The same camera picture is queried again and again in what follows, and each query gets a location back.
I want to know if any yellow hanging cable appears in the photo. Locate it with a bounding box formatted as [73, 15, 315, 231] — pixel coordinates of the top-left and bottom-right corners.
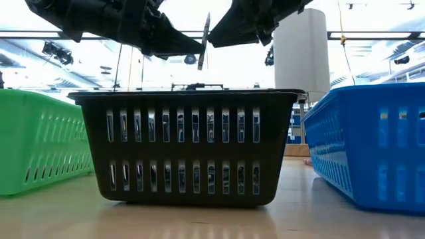
[337, 0, 356, 86]

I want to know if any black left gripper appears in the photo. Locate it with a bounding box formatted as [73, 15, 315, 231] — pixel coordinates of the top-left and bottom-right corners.
[116, 0, 205, 61]

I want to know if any black hanging device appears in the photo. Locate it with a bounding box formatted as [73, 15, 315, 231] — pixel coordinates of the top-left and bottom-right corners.
[264, 44, 275, 66]

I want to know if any green plastic basket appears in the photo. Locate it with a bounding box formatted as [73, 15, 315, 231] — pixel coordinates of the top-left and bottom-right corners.
[0, 88, 96, 197]

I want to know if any blue plastic basket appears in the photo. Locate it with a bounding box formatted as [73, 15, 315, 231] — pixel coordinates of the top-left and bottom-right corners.
[301, 82, 425, 215]

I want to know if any thin yellow hanging cord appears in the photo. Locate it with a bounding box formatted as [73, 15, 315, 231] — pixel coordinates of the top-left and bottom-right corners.
[127, 46, 134, 89]

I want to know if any black plastic basket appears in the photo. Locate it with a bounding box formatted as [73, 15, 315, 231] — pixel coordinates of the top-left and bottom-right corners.
[67, 88, 305, 207]

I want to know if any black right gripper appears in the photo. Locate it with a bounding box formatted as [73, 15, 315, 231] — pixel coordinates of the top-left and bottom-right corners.
[207, 0, 313, 49]

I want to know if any black dome ceiling camera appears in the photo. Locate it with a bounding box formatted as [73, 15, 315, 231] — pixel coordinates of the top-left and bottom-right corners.
[183, 53, 199, 66]

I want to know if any blue storage bin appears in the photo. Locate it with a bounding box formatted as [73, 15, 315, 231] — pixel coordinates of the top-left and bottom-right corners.
[287, 111, 303, 144]

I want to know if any black overhead frame beam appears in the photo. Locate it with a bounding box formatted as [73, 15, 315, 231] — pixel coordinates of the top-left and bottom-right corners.
[0, 31, 425, 41]

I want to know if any black ceiling spotlight cluster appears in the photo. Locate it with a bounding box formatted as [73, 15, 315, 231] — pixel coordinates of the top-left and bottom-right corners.
[42, 41, 74, 66]

